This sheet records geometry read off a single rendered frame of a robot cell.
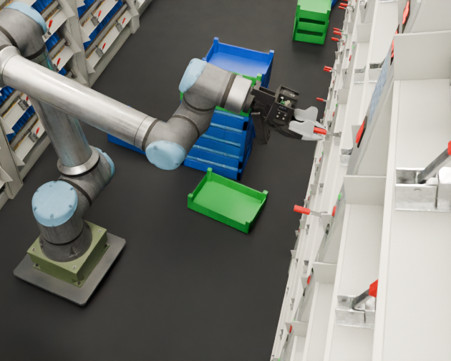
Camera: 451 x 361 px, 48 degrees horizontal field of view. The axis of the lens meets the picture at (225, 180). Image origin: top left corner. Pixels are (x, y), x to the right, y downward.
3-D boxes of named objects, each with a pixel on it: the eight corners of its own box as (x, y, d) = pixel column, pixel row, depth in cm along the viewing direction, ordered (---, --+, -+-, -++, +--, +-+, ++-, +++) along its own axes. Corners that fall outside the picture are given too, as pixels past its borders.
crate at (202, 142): (180, 141, 231) (180, 128, 225) (194, 113, 244) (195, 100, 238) (243, 157, 227) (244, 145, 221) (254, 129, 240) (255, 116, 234)
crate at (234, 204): (187, 207, 226) (187, 195, 220) (207, 177, 238) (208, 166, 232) (248, 234, 218) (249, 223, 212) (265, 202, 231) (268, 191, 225)
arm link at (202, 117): (165, 133, 136) (172, 103, 126) (185, 107, 143) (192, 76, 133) (195, 150, 136) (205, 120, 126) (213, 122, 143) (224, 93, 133)
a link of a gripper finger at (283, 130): (301, 139, 124) (269, 123, 124) (298, 143, 125) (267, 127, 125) (306, 128, 127) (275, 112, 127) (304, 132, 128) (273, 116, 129)
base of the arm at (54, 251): (31, 255, 185) (24, 241, 177) (52, 213, 196) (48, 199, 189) (80, 267, 184) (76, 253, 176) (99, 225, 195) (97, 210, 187)
